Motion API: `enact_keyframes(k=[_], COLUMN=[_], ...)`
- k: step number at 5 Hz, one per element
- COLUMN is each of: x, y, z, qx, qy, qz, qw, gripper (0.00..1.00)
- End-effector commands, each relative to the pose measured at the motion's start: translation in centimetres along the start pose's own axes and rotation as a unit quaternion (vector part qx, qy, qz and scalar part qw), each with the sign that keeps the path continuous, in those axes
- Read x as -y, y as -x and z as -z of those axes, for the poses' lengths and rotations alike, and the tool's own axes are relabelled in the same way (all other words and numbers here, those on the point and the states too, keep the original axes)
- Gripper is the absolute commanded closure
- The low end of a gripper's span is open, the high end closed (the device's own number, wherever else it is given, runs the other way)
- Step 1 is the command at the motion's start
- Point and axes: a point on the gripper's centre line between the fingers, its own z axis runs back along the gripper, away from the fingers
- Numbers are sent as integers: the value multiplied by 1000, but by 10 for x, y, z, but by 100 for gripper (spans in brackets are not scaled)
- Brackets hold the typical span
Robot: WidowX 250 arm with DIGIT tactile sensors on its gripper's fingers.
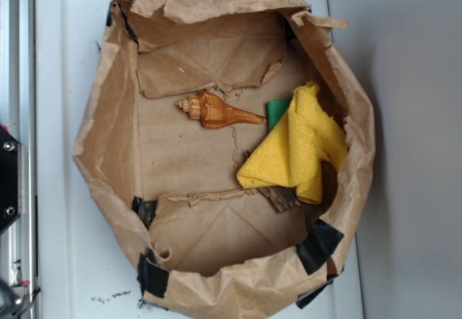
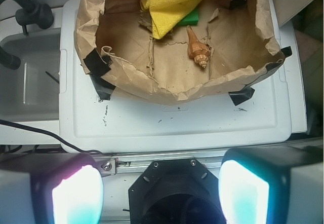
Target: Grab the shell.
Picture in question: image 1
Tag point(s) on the brown spiral conch shell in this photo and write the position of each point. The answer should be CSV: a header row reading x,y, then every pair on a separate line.
x,y
213,112

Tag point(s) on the green flat block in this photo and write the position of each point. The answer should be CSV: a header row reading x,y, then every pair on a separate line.
x,y
275,110

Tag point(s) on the brown bark wood piece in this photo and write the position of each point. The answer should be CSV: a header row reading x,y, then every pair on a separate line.
x,y
281,198

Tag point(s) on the yellow microfibre cloth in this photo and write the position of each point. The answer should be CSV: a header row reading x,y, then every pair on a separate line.
x,y
291,154

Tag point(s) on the brown paper bag liner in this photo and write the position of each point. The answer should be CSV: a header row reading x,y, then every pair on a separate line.
x,y
203,245

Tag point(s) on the white plastic tray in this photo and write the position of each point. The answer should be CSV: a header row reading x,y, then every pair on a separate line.
x,y
83,271

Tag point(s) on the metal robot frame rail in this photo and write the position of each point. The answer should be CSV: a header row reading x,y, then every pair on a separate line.
x,y
20,289

